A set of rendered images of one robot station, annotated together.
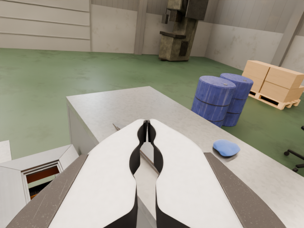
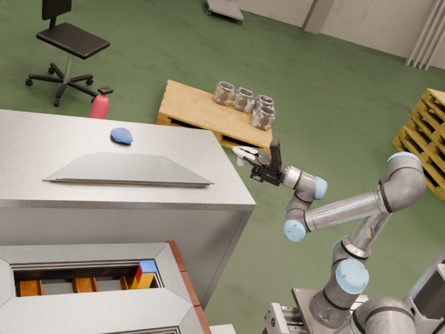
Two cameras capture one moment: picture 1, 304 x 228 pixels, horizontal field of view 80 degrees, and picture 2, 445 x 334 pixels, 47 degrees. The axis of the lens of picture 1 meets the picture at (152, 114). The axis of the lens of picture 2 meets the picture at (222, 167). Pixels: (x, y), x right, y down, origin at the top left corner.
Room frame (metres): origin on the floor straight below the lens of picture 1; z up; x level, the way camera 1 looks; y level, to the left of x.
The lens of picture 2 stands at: (-0.06, 1.62, 2.33)
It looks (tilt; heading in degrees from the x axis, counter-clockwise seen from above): 31 degrees down; 277
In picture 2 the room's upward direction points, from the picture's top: 23 degrees clockwise
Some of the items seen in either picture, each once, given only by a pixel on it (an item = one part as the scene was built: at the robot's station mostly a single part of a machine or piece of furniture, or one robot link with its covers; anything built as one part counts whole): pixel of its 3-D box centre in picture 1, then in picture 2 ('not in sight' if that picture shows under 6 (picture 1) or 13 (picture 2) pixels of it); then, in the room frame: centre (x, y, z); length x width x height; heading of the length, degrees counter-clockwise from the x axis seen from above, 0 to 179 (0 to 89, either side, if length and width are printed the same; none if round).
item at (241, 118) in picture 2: not in sight; (219, 110); (0.71, -2.93, 0.16); 1.17 x 0.81 x 0.33; 20
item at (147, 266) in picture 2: not in sight; (147, 268); (0.23, 0.15, 0.88); 0.06 x 0.06 x 0.02; 41
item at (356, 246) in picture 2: not in sight; (374, 219); (-0.45, -0.05, 1.41); 0.15 x 0.12 x 0.55; 95
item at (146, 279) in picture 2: not in sight; (141, 284); (0.23, 0.15, 0.78); 0.05 x 0.05 x 0.19; 41
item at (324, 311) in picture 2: not in sight; (333, 303); (-0.46, 0.08, 1.09); 0.15 x 0.15 x 0.10
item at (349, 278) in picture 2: not in sight; (347, 281); (-0.46, 0.07, 1.20); 0.13 x 0.12 x 0.14; 95
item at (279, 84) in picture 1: (271, 82); not in sight; (4.83, -2.97, 0.42); 1.36 x 0.97 x 0.84; 30
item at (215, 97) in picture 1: (220, 102); not in sight; (2.88, -1.10, 0.41); 1.12 x 0.68 x 0.82; 120
